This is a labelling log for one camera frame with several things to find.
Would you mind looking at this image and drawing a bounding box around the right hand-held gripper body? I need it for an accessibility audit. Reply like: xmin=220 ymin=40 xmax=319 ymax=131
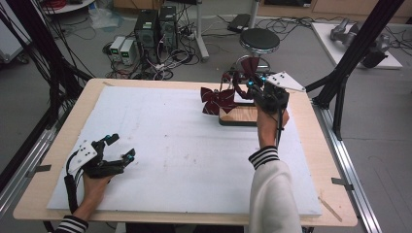
xmin=253 ymin=71 xmax=306 ymax=115

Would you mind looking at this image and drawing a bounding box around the black rack with wooden base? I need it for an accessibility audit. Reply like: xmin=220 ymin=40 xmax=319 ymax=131
xmin=218 ymin=70 xmax=260 ymax=127

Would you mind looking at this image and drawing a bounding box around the grey metal desk leg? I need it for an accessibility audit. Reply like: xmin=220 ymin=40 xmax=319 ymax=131
xmin=193 ymin=0 xmax=210 ymax=63
xmin=248 ymin=0 xmax=260 ymax=30

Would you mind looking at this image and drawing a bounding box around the white foam board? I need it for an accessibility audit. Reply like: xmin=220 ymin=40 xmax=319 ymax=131
xmin=47 ymin=85 xmax=324 ymax=217

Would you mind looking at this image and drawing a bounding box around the black metal frame stand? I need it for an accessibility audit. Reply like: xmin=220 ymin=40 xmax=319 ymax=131
xmin=303 ymin=0 xmax=406 ymax=141
xmin=0 ymin=0 xmax=95 ymax=131

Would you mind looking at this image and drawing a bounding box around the person's left hand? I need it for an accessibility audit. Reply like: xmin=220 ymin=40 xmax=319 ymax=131
xmin=80 ymin=173 xmax=114 ymax=218

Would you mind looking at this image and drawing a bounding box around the white power supply box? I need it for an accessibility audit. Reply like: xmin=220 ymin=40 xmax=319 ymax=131
xmin=109 ymin=36 xmax=126 ymax=62
xmin=120 ymin=39 xmax=137 ymax=66

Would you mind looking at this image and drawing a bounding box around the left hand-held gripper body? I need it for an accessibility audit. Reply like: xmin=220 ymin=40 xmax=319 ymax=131
xmin=66 ymin=138 xmax=126 ymax=180

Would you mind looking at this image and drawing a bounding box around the clear plastic bag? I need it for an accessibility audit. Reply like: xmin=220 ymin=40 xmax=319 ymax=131
xmin=88 ymin=7 xmax=125 ymax=32

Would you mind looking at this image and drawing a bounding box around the white floor board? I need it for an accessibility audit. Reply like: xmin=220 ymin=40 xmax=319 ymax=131
xmin=310 ymin=21 xmax=403 ymax=71

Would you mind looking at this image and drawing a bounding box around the thin wooden stick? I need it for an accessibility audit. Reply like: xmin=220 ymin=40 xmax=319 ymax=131
xmin=318 ymin=196 xmax=343 ymax=223

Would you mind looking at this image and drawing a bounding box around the large black computer tower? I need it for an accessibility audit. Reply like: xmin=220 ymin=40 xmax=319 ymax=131
xmin=133 ymin=9 xmax=160 ymax=64

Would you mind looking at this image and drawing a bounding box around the striped burgundy bow tie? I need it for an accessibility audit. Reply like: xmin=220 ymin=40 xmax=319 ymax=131
xmin=199 ymin=72 xmax=238 ymax=117

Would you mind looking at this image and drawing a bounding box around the aluminium rail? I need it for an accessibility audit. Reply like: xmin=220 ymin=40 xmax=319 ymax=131
xmin=0 ymin=106 xmax=72 ymax=221
xmin=311 ymin=99 xmax=384 ymax=233

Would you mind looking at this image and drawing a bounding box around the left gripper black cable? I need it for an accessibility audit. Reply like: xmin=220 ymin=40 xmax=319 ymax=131
xmin=63 ymin=157 xmax=81 ymax=216

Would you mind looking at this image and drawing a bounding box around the flat black box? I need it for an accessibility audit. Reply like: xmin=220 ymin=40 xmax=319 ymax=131
xmin=226 ymin=13 xmax=253 ymax=34

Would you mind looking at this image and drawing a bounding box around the grey tape strip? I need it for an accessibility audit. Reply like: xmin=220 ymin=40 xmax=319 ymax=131
xmin=330 ymin=177 xmax=355 ymax=191
xmin=25 ymin=164 xmax=52 ymax=178

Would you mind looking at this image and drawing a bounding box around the tangle of floor cables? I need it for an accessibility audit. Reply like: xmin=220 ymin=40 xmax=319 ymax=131
xmin=102 ymin=6 xmax=202 ymax=82

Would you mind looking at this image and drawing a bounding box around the white cabinet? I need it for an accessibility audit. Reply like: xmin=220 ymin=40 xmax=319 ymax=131
xmin=0 ymin=6 xmax=32 ymax=64

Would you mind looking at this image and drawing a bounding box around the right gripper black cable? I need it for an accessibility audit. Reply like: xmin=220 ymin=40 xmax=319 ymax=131
xmin=275 ymin=108 xmax=287 ymax=149

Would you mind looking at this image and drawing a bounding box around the slim black computer tower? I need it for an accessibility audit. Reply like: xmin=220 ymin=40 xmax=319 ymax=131
xmin=158 ymin=5 xmax=179 ymax=52

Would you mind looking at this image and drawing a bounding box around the black round stool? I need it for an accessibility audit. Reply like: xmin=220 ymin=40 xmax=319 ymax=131
xmin=226 ymin=27 xmax=282 ymax=75

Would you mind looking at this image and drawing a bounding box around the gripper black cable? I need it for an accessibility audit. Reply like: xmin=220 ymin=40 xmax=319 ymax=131
xmin=275 ymin=108 xmax=287 ymax=149
xmin=63 ymin=157 xmax=81 ymax=216

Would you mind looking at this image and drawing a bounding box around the plain burgundy bow tie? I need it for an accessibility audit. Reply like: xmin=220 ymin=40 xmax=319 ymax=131
xmin=230 ymin=56 xmax=262 ymax=101

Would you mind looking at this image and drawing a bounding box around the person's right hand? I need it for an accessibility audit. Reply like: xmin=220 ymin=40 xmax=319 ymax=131
xmin=256 ymin=106 xmax=291 ymax=150

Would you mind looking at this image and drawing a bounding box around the round white table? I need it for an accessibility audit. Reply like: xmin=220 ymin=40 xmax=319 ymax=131
xmin=41 ymin=0 xmax=97 ymax=16

